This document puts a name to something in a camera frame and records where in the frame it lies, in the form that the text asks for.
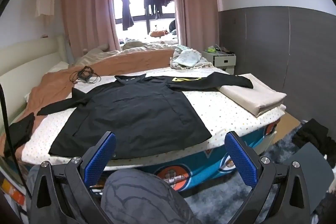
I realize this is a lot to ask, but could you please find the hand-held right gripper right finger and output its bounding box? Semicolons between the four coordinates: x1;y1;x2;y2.
225;131;311;224

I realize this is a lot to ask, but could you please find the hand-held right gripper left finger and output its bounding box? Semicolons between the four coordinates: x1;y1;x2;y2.
29;131;116;224

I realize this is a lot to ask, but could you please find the black jacket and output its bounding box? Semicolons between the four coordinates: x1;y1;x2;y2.
36;72;254;160

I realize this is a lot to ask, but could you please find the black clothes pile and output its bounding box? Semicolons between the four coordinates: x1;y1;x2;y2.
292;119;334;161

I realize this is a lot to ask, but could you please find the grey rug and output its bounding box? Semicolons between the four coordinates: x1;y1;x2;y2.
184;122;336;224

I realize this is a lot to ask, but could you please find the bed with dotted sheet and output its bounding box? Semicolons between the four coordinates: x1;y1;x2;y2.
0;67;286;193

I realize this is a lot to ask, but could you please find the brown cardboard sheet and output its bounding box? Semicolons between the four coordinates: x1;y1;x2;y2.
273;111;301;146

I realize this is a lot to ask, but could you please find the beige folded cloth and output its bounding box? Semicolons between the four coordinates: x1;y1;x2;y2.
219;73;287;117

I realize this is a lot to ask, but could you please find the dark grey board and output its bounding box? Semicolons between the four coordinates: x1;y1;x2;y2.
287;142;336;203

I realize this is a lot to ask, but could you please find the black folded cloth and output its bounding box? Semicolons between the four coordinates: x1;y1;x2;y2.
5;112;36;153

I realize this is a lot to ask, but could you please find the orange blanket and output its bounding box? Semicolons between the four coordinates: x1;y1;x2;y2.
0;49;179;151

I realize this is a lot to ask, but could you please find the white nightstand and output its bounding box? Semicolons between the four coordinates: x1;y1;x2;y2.
202;50;237;75

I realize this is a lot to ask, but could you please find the light blue patterned cloth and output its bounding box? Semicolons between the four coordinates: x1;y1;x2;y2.
169;46;210;71

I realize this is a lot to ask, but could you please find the cream headboard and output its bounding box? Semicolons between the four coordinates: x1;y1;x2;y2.
0;34;69;119

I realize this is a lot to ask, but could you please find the orange cushion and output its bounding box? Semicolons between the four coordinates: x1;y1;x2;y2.
150;29;168;38

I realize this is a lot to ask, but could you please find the pink curtain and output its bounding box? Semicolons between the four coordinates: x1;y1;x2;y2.
168;0;219;54
62;0;121;56

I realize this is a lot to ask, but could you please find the black cable bundle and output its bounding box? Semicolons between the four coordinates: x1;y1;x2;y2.
70;66;101;83

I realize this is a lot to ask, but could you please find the thick black cable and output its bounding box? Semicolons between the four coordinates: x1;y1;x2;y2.
0;84;20;161

